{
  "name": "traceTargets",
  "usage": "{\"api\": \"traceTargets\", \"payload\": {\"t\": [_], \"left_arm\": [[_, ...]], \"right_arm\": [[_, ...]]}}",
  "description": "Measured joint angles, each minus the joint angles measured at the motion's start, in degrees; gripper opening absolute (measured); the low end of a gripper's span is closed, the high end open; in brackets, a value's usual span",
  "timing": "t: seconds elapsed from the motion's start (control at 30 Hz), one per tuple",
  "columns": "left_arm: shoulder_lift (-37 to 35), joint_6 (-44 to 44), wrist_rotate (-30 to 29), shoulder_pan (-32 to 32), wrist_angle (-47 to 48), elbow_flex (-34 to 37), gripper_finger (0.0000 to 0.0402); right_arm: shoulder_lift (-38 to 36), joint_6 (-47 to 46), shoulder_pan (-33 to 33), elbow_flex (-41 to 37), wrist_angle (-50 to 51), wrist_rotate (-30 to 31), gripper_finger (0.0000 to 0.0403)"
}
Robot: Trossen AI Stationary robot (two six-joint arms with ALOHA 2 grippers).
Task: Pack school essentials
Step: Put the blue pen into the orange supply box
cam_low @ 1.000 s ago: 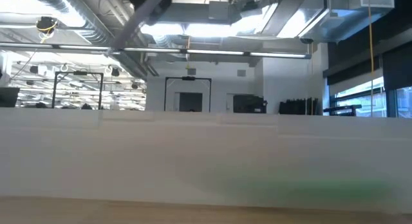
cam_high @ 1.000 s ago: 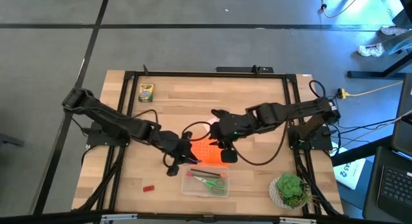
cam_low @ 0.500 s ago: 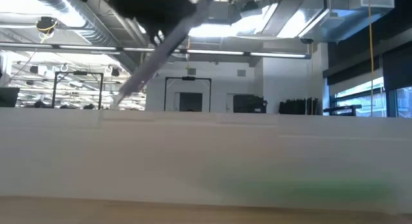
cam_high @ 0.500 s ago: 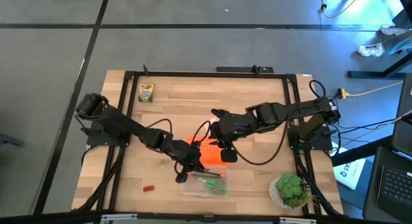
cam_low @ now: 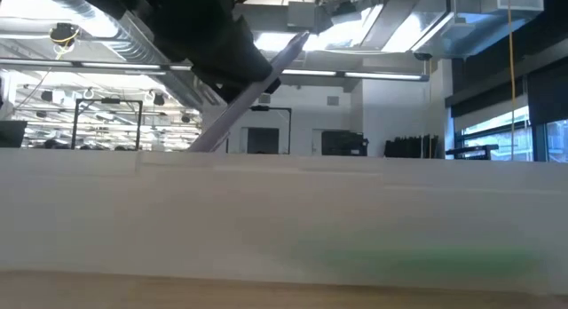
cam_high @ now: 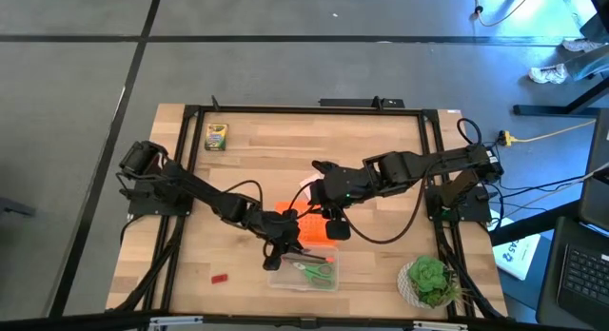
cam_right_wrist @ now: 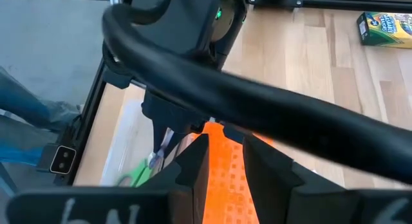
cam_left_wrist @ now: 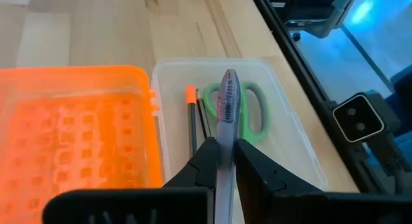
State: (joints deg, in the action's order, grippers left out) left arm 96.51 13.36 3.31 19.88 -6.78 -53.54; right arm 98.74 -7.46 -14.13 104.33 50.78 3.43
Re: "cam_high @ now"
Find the small white eraser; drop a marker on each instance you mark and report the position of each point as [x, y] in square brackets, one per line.
[307, 182]

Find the green artificial succulent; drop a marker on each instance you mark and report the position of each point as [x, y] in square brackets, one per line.
[428, 274]

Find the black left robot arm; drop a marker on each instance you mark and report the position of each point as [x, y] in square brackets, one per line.
[200, 188]

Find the white round plant pot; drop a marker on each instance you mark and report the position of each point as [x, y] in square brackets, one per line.
[403, 286]

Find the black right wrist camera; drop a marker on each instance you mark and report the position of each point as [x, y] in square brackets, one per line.
[338, 229]

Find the clear plastic pencil box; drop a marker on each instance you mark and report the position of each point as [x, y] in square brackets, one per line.
[304, 278]

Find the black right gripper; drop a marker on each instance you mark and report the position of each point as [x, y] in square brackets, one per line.
[349, 183]

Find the black rig crossbar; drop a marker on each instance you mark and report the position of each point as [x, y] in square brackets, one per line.
[304, 322]

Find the small red eraser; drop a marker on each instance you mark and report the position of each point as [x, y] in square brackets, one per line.
[219, 278]

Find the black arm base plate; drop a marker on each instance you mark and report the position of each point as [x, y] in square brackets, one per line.
[143, 208]
[471, 213]

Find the white printed booklet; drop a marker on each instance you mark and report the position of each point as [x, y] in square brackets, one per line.
[518, 257]

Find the black metal table frame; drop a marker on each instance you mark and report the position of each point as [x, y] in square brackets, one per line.
[309, 110]

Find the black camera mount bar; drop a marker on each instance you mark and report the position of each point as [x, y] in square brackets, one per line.
[361, 103]

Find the black desk leg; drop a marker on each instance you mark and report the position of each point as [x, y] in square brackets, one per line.
[547, 110]

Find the white crumpled cloth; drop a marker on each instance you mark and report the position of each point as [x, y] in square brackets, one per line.
[580, 44]
[548, 74]

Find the green yellow crayon box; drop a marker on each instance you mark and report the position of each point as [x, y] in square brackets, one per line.
[216, 137]

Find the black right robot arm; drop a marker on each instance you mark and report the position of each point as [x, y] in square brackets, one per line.
[447, 160]

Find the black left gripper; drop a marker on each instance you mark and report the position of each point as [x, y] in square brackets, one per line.
[276, 226]

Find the black laptop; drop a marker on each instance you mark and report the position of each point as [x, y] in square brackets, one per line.
[585, 274]

